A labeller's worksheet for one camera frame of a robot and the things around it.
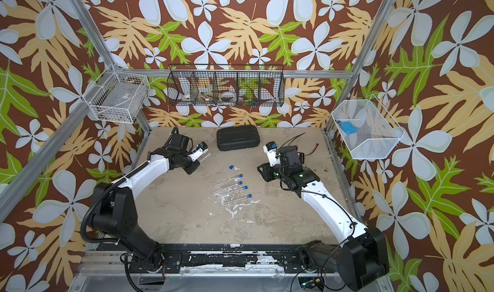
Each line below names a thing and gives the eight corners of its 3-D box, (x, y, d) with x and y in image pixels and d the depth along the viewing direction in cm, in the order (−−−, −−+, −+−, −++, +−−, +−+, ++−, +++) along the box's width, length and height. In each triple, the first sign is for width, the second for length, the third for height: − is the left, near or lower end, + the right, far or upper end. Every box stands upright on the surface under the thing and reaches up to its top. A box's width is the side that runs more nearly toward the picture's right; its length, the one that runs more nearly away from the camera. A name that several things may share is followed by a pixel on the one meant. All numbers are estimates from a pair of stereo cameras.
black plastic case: (216, 151, 110) (215, 145, 106) (218, 132, 120) (217, 125, 116) (259, 151, 110) (259, 145, 106) (258, 132, 120) (258, 125, 116)
